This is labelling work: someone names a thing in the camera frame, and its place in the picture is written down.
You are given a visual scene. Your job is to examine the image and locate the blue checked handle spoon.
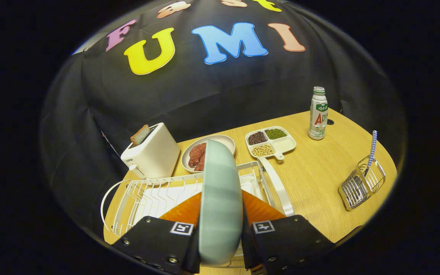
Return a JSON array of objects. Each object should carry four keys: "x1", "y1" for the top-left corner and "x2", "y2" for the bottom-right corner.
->
[{"x1": 363, "y1": 130, "x2": 378, "y2": 176}]

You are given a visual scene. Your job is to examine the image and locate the white toaster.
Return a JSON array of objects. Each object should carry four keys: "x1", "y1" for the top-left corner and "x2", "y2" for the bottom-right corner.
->
[{"x1": 120, "y1": 122, "x2": 181, "y2": 180}]

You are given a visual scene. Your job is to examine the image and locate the white drip tray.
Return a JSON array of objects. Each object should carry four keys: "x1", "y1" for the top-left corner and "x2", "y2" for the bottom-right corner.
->
[{"x1": 134, "y1": 175, "x2": 262, "y2": 226}]

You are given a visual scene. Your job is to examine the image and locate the white wire dish rack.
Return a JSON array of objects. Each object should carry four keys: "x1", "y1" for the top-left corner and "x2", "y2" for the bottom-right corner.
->
[{"x1": 100, "y1": 156, "x2": 295, "y2": 268}]

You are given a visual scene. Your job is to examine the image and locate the pile of yellow soybeans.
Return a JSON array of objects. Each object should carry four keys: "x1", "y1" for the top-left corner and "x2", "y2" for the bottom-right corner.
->
[{"x1": 251, "y1": 144, "x2": 275, "y2": 157}]

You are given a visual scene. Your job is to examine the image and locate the brown toast slice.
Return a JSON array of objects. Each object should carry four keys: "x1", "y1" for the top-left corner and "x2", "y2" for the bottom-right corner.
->
[{"x1": 130, "y1": 124, "x2": 152, "y2": 146}]

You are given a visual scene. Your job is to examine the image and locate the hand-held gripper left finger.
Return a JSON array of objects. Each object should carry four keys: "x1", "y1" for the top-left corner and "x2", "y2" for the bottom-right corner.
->
[{"x1": 112, "y1": 191, "x2": 202, "y2": 275}]

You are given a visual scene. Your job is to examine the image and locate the pile of dark red beans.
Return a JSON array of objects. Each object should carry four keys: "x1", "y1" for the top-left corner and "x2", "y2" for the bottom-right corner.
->
[{"x1": 248, "y1": 131, "x2": 268, "y2": 146}]

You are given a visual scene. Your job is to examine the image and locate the white drink bottle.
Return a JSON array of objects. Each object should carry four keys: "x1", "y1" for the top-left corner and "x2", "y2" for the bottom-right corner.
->
[{"x1": 308, "y1": 86, "x2": 328, "y2": 141}]

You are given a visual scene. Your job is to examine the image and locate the pale green plate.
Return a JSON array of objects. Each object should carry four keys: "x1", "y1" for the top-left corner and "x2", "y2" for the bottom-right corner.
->
[{"x1": 199, "y1": 139, "x2": 243, "y2": 266}]

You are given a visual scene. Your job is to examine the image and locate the pile of green beans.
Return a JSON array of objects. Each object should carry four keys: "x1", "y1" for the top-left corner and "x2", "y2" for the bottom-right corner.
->
[{"x1": 265, "y1": 129, "x2": 287, "y2": 140}]

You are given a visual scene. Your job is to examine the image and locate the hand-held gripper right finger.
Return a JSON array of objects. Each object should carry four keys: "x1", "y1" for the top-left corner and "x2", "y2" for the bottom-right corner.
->
[{"x1": 241, "y1": 190, "x2": 337, "y2": 275}]

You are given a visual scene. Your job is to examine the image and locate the metal wire basket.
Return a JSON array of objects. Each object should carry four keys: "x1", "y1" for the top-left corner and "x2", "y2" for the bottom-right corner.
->
[{"x1": 338, "y1": 155, "x2": 387, "y2": 211}]

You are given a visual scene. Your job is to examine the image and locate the beige round dish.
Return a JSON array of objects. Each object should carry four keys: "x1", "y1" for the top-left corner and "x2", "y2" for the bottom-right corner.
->
[{"x1": 181, "y1": 134, "x2": 236, "y2": 174}]

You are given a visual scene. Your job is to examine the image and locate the white divided tray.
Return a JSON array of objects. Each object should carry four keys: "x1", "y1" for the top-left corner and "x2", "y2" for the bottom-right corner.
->
[{"x1": 245, "y1": 126, "x2": 297, "y2": 161}]

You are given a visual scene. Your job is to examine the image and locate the black backdrop cloth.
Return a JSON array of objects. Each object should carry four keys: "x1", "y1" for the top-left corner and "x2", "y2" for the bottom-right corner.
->
[{"x1": 39, "y1": 0, "x2": 408, "y2": 230}]

